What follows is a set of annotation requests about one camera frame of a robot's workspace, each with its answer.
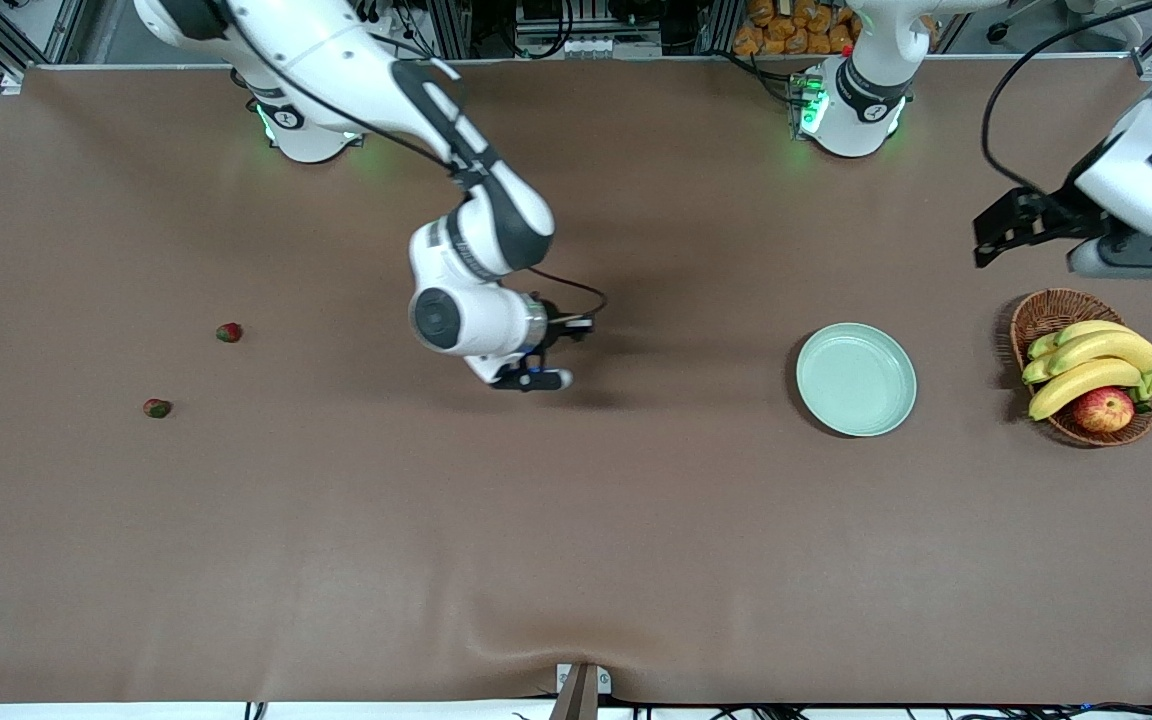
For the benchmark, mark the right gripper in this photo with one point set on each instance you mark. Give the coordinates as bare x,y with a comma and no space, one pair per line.
554,325

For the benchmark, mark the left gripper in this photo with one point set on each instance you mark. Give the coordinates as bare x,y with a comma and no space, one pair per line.
1063,212

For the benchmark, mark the red strawberry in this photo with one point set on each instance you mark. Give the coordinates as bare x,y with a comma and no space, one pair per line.
157,408
229,332

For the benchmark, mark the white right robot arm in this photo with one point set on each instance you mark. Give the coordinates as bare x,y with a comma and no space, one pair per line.
336,60

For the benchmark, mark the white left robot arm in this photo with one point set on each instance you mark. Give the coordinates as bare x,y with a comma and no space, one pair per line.
856,110

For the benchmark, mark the pale green round plate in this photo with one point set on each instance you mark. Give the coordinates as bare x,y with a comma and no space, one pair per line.
856,380

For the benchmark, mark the brown wicker basket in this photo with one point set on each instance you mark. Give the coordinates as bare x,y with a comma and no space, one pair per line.
1051,312

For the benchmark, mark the slim yellow banana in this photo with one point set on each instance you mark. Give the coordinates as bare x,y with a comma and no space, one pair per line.
1086,328

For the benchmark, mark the large yellow banana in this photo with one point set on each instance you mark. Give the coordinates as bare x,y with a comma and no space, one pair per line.
1116,350

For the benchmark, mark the long yellow banana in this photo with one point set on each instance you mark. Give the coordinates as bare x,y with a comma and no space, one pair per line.
1086,382

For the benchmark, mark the brown table mat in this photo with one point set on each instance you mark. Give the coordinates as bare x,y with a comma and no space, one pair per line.
576,500

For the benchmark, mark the red apple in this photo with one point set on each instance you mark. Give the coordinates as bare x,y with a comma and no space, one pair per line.
1103,410

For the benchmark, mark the bag of orange pastries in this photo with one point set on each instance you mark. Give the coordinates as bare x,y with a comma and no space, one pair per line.
786,35

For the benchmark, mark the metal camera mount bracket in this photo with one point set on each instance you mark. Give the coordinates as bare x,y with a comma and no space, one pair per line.
581,690

